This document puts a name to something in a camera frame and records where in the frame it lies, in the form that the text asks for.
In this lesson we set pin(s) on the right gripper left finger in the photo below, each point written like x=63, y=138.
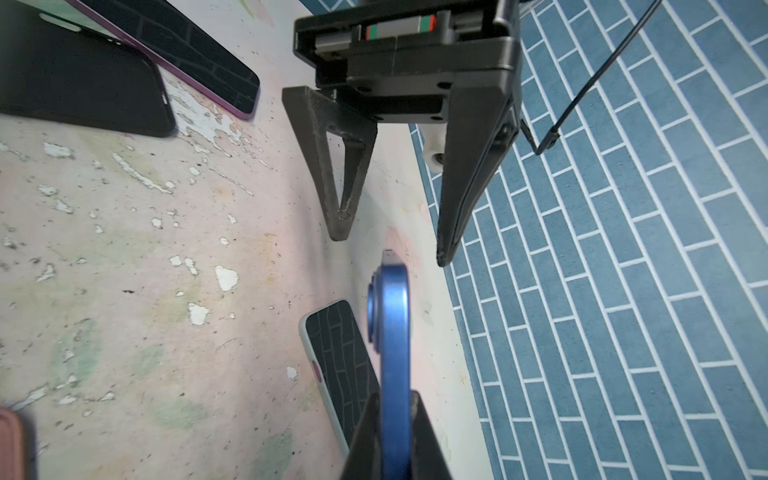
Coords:
x=364, y=460

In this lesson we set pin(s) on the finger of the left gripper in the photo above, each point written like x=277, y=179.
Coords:
x=337, y=143
x=483, y=123

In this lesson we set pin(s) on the black phone case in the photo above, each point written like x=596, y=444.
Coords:
x=55, y=70

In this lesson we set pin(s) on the black phone purple edge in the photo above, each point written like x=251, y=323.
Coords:
x=341, y=365

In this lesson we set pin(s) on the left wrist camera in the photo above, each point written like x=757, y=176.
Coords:
x=433, y=150

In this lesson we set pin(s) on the pink phone case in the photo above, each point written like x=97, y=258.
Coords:
x=12, y=446

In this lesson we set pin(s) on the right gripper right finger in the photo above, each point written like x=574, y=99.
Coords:
x=426, y=461

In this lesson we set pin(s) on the blue phone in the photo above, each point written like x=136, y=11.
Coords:
x=389, y=333

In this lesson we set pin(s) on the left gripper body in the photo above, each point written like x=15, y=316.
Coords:
x=400, y=61

